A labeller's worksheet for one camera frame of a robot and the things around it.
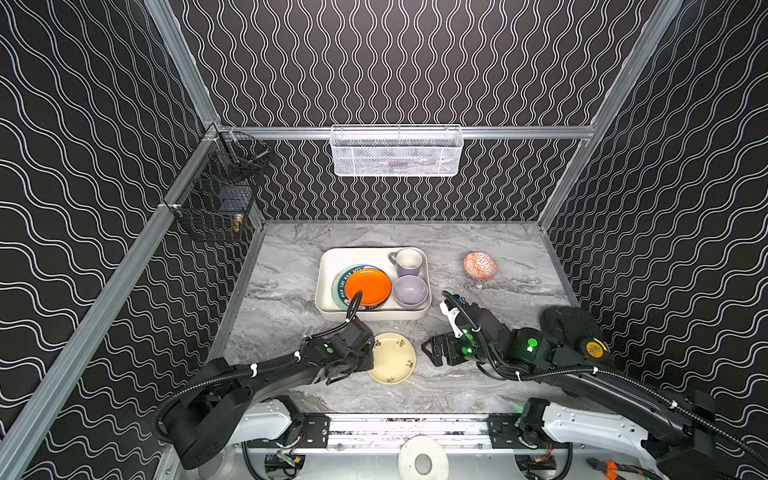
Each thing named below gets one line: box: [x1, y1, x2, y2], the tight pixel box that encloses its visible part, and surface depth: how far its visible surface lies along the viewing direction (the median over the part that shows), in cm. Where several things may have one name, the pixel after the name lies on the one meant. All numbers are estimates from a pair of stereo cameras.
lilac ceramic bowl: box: [392, 275, 430, 309], surface depth 99 cm
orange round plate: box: [345, 268, 392, 306], surface depth 99 cm
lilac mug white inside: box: [388, 248, 423, 277], surface depth 103 cm
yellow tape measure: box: [586, 338, 609, 359], surface depth 80 cm
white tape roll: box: [397, 434, 449, 480], surface depth 72 cm
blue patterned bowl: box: [462, 252, 499, 281], surface depth 106 cm
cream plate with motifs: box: [367, 332, 417, 385], surface depth 88 cm
